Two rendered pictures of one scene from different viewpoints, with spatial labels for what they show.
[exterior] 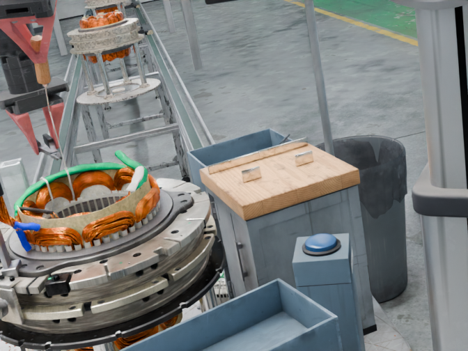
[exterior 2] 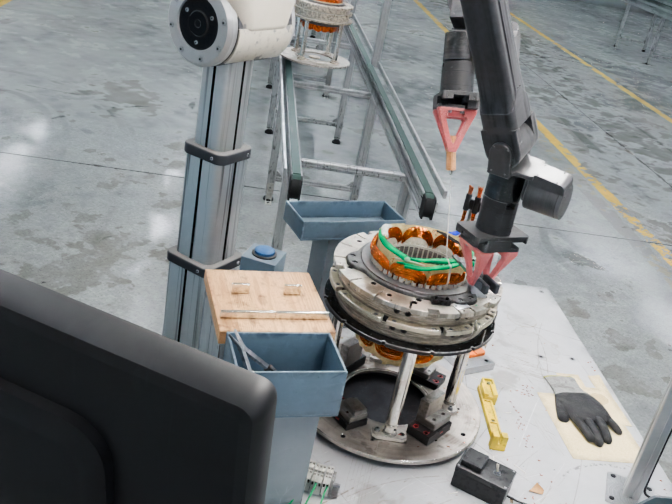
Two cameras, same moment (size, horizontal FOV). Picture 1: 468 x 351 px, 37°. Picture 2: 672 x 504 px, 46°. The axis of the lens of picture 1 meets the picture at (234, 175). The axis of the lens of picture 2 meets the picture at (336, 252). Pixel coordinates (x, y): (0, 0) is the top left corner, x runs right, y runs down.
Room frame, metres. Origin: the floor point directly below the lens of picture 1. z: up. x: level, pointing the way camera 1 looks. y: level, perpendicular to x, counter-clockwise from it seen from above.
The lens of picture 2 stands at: (2.19, -0.03, 1.73)
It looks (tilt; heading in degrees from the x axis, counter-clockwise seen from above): 26 degrees down; 177
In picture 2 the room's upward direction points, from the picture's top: 11 degrees clockwise
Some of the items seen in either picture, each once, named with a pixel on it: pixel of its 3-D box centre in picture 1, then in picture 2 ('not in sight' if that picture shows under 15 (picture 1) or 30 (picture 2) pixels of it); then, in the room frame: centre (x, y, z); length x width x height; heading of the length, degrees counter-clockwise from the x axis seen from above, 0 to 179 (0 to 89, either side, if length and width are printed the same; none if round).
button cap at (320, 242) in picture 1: (320, 242); (264, 250); (0.80, -0.09, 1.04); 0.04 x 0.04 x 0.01
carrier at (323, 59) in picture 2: not in sight; (319, 30); (-2.12, -0.12, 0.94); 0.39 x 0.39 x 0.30
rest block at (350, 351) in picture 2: not in sight; (346, 348); (0.79, 0.11, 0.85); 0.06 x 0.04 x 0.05; 144
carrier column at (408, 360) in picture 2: not in sight; (400, 390); (1.00, 0.20, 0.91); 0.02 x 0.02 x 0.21
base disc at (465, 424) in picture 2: not in sight; (385, 397); (0.87, 0.20, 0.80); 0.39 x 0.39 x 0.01
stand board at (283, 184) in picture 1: (275, 175); (267, 305); (1.03, -0.06, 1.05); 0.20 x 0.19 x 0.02; 17
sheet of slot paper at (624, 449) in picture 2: not in sight; (587, 413); (0.78, 0.65, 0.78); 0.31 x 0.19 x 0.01; 6
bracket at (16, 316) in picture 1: (11, 299); not in sight; (0.74, 0.29, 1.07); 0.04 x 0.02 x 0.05; 56
